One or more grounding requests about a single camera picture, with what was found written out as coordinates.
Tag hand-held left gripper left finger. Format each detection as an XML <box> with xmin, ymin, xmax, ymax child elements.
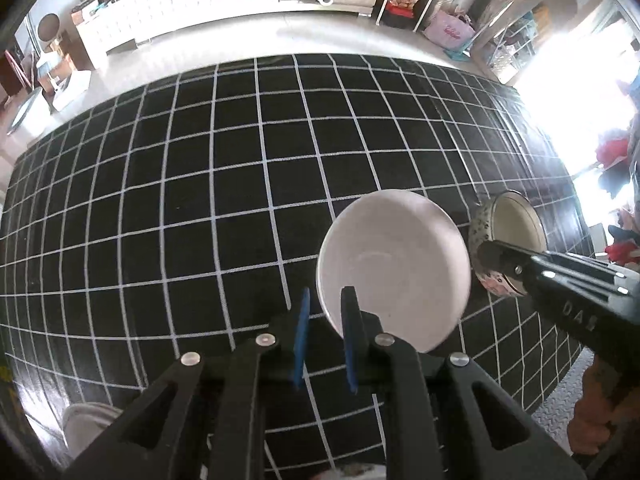
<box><xmin>62</xmin><ymin>287</ymin><xmax>312</xmax><ymax>480</ymax></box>

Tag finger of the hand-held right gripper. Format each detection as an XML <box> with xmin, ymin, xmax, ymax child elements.
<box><xmin>477</xmin><ymin>240</ymin><xmax>640</xmax><ymax>307</ymax></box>

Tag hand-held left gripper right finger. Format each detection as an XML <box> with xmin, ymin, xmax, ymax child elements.
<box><xmin>340</xmin><ymin>285</ymin><xmax>589</xmax><ymax>480</ymax></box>

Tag floral bowl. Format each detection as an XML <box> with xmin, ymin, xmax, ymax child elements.
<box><xmin>468</xmin><ymin>190</ymin><xmax>547</xmax><ymax>299</ymax></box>

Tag plain white bowl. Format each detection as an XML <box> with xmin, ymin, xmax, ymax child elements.
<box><xmin>316</xmin><ymin>189</ymin><xmax>472</xmax><ymax>354</ymax></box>

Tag person's right hand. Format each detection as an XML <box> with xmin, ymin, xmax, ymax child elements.
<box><xmin>567</xmin><ymin>355</ymin><xmax>640</xmax><ymax>461</ymax></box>

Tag black checked tablecloth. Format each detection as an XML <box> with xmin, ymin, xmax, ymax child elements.
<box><xmin>0</xmin><ymin>52</ymin><xmax>597</xmax><ymax>480</ymax></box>

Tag standing floor mirror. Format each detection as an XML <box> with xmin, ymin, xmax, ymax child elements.
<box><xmin>469</xmin><ymin>0</ymin><xmax>619</xmax><ymax>87</ymax></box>

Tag pink bag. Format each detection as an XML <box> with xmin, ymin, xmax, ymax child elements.
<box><xmin>423</xmin><ymin>5</ymin><xmax>476</xmax><ymax>54</ymax></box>

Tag broom with dustpan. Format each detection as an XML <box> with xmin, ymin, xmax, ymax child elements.
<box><xmin>49</xmin><ymin>66</ymin><xmax>94</xmax><ymax>112</ymax></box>

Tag white mop bucket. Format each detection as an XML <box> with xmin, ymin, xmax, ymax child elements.
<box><xmin>9</xmin><ymin>87</ymin><xmax>50</xmax><ymax>133</ymax></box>

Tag cardboard box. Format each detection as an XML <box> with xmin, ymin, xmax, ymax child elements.
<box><xmin>70</xmin><ymin>0</ymin><xmax>102</xmax><ymax>27</ymax></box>

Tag round brown wall plaque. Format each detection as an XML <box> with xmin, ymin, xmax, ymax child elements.
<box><xmin>38</xmin><ymin>13</ymin><xmax>61</xmax><ymax>44</ymax></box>

